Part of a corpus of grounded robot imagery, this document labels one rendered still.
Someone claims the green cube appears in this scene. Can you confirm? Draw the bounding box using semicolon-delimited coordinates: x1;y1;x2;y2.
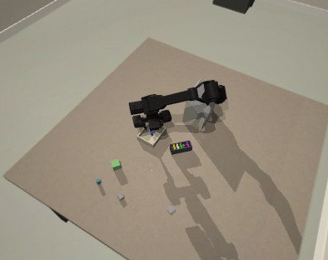
111;159;121;171

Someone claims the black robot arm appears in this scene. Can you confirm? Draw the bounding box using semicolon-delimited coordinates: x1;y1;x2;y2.
129;80;227;131

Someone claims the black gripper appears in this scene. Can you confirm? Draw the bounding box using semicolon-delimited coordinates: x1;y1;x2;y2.
132;110;171;130

